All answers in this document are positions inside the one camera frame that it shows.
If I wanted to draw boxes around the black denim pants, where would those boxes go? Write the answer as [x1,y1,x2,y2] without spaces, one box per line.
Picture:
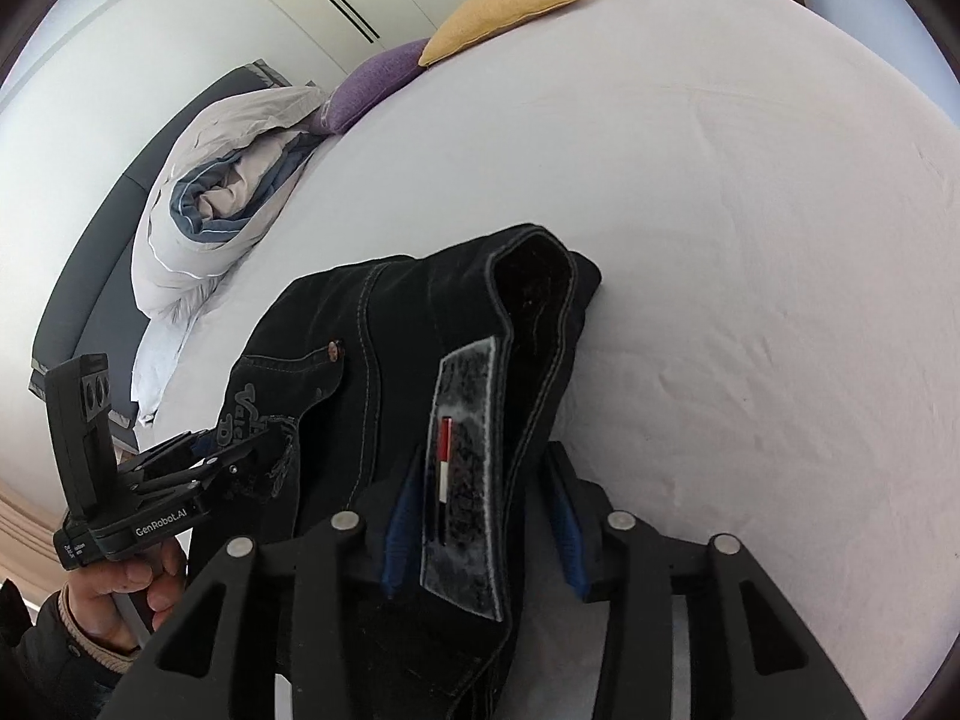
[221,223,605,720]

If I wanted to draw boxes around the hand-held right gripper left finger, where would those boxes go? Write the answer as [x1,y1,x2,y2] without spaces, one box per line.
[97,460,427,720]

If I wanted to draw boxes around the yellow pillow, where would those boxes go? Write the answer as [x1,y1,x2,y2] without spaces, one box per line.
[418,0,602,68]

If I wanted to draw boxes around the person's left forearm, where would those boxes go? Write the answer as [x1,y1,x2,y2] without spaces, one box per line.
[0,577,145,720]

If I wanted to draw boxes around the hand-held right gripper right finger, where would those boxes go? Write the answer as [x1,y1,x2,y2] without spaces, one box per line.
[544,441,867,720]

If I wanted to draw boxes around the white bed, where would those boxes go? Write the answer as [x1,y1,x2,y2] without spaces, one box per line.
[135,0,960,720]

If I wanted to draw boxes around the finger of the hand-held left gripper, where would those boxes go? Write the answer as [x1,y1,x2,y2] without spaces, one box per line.
[129,441,257,500]
[120,431,220,470]

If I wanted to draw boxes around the person's left hand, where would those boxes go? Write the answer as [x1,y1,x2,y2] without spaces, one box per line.
[64,540,188,653]

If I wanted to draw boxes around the white wardrobe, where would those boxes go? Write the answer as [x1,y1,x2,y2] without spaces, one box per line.
[0,0,623,137]

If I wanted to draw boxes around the white and blue duvet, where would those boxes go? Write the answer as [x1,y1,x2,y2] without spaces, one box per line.
[131,82,335,320]

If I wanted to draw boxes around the purple pillow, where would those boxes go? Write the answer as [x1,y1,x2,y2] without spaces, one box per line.
[319,37,434,134]

